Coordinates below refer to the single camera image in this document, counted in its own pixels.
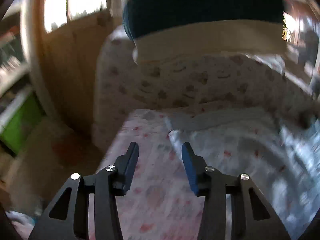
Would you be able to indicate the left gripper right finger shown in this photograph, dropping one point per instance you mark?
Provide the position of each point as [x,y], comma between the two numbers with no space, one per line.
[232,204]

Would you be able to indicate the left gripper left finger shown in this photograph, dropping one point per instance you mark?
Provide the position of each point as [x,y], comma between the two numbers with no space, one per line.
[66,216]

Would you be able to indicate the light blue Hello Kitty pants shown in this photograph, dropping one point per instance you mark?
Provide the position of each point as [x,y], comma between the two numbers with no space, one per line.
[281,157]

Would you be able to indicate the bear print headboard cushion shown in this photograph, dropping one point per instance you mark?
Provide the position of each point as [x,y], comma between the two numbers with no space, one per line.
[122,86]

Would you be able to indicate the green storage bin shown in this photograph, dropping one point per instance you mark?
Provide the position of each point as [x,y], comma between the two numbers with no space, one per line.
[18,121]

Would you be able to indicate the white shelf unit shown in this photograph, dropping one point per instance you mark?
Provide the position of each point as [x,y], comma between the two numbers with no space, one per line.
[15,84]

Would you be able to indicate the striped hanging towel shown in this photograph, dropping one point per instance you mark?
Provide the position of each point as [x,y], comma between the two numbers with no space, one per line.
[163,29]

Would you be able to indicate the wooden window frame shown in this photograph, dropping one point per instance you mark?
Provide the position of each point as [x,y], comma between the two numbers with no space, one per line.
[61,40]

